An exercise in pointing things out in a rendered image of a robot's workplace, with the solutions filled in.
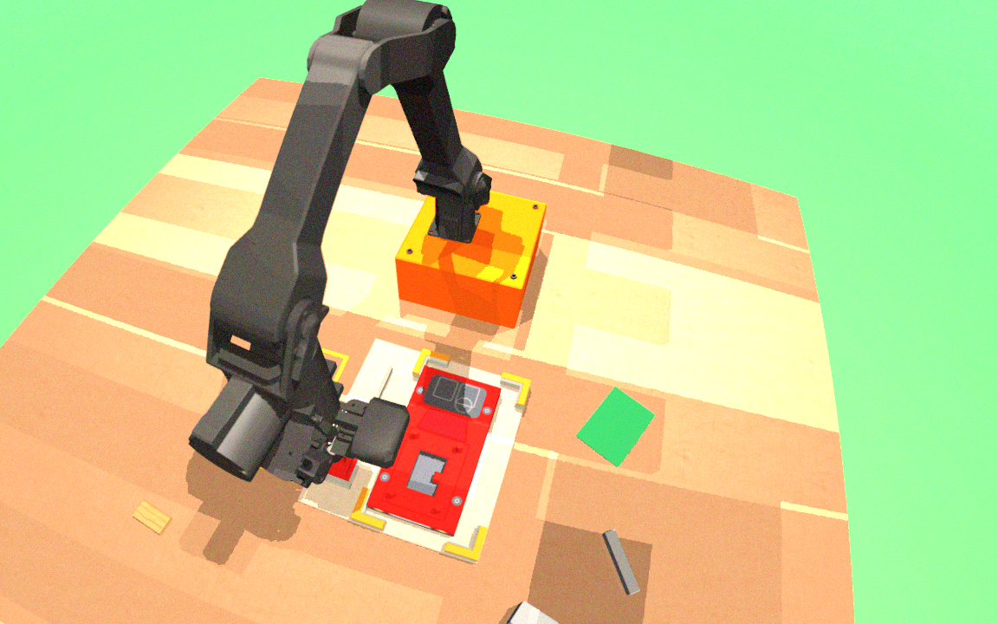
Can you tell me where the yellow rectangular outline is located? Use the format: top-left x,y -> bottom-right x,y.
322,349 -> 350,381

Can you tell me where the green flat rectangle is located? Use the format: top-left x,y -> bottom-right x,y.
575,387 -> 655,468

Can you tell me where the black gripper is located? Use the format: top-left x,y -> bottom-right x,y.
285,358 -> 411,470

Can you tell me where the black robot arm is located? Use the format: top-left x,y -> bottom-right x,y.
188,0 -> 492,489

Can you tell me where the white rectangular bar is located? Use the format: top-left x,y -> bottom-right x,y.
602,529 -> 640,596

